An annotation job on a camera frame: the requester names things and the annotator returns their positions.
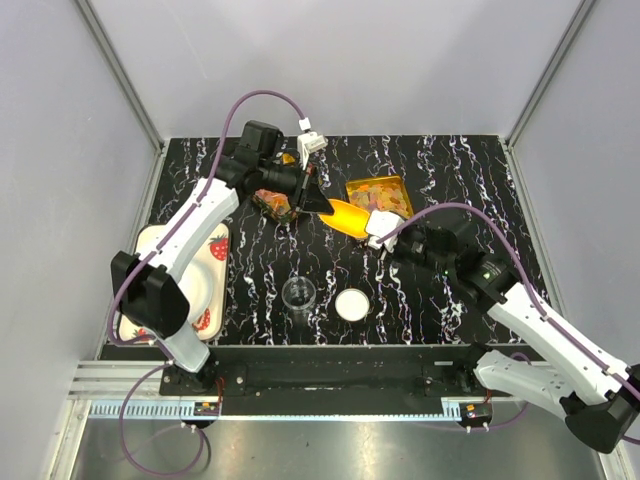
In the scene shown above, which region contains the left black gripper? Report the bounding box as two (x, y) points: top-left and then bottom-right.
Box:
(259, 156), (335, 216)

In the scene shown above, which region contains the yellow plastic scoop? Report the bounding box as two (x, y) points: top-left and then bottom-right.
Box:
(319, 199), (370, 240)

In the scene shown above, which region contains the gold tin with lollipops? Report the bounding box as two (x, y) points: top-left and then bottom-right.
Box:
(252, 153), (298, 224)

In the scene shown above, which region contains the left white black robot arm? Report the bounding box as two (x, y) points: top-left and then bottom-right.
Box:
(111, 121), (334, 396)

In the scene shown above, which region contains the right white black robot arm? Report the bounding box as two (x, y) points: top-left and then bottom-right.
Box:
(366, 216), (639, 453)

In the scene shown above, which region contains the gold tin with gummies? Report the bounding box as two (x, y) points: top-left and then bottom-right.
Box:
(345, 175), (414, 219)

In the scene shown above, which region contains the black marble pattern mat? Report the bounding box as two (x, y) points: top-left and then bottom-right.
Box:
(149, 134), (547, 347)

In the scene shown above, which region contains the white jar lid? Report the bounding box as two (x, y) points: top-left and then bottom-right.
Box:
(335, 288), (370, 322)

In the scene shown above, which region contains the clear plastic jar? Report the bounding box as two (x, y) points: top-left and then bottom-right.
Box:
(281, 276), (316, 326)

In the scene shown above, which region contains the white paper plate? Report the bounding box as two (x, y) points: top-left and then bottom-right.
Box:
(183, 260), (213, 317)

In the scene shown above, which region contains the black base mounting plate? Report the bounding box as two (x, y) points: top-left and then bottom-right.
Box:
(99, 343), (546, 416)

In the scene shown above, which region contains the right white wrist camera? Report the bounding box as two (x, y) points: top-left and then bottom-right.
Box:
(365, 210), (404, 253)

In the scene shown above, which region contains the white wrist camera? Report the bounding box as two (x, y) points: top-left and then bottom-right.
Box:
(365, 210), (404, 253)
(297, 117), (328, 169)

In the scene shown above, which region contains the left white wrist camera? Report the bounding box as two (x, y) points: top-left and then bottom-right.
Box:
(297, 117), (328, 169)

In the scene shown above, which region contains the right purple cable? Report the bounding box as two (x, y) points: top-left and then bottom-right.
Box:
(379, 202), (640, 446)

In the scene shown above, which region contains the purple cable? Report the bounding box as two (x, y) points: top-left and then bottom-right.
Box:
(107, 89), (307, 474)
(379, 202), (640, 446)

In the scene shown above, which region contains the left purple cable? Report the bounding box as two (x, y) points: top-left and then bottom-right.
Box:
(107, 89), (307, 474)

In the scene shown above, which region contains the left aluminium frame post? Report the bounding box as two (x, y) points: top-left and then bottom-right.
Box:
(72, 0), (164, 153)

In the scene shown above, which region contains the aluminium frame post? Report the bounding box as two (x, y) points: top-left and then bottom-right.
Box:
(72, 0), (164, 153)
(505, 0), (599, 149)

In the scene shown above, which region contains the right aluminium frame post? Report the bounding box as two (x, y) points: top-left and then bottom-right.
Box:
(505, 0), (599, 149)

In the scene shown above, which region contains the aluminium rail base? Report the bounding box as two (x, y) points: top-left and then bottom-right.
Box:
(69, 361), (499, 422)

